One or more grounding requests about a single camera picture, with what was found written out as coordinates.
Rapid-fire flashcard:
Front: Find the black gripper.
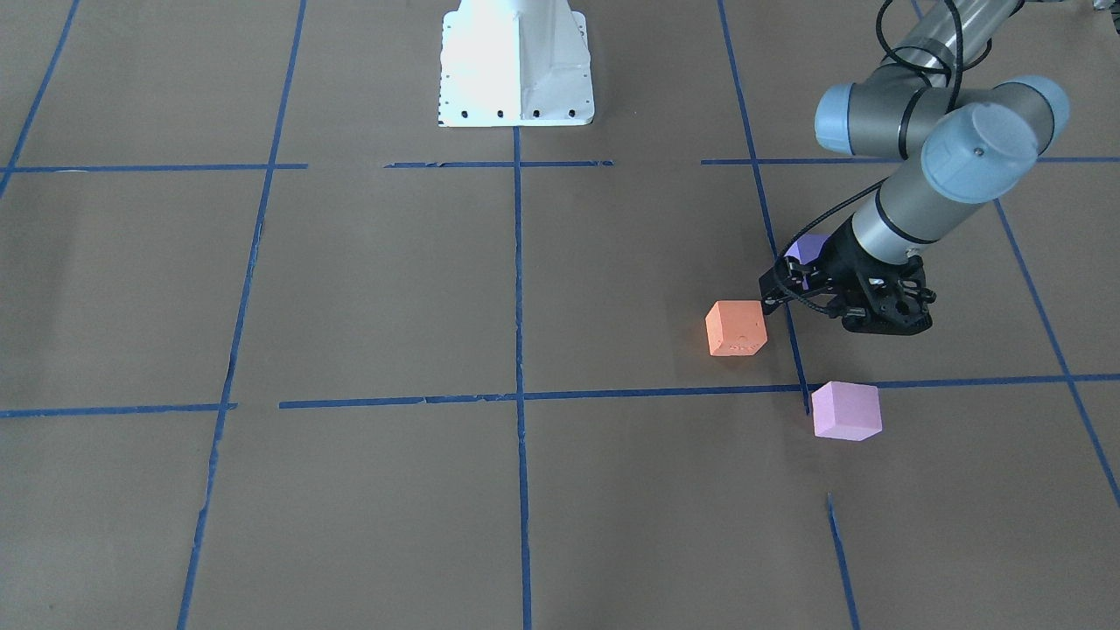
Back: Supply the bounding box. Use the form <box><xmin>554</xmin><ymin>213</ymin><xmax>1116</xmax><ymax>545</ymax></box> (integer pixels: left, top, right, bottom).
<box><xmin>759</xmin><ymin>217</ymin><xmax>886</xmax><ymax>318</ymax></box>

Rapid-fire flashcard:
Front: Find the orange foam cube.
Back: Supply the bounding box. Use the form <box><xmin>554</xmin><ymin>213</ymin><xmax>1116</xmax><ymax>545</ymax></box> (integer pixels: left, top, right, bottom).
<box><xmin>704</xmin><ymin>300</ymin><xmax>769</xmax><ymax>356</ymax></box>

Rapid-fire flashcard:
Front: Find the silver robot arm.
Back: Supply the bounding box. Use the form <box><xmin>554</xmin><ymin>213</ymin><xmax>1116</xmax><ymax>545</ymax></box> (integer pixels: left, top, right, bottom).
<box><xmin>759</xmin><ymin>1</ymin><xmax>1068</xmax><ymax>335</ymax></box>

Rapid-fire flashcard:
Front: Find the purple foam cube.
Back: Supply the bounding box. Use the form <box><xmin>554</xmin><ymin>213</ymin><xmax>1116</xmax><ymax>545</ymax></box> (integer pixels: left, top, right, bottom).
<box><xmin>784</xmin><ymin>233</ymin><xmax>830</xmax><ymax>265</ymax></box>

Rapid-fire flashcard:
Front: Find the pink foam cube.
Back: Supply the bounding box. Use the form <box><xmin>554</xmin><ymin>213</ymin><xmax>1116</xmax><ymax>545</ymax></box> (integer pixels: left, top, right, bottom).
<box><xmin>809</xmin><ymin>381</ymin><xmax>884</xmax><ymax>441</ymax></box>

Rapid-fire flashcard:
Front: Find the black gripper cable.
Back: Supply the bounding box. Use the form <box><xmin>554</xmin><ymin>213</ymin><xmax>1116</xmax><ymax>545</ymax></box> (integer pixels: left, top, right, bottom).
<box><xmin>769</xmin><ymin>0</ymin><xmax>993</xmax><ymax>318</ymax></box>

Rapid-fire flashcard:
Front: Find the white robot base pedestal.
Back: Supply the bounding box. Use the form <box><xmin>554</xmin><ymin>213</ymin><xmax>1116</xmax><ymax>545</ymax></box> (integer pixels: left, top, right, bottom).
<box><xmin>437</xmin><ymin>1</ymin><xmax>596</xmax><ymax>128</ymax></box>

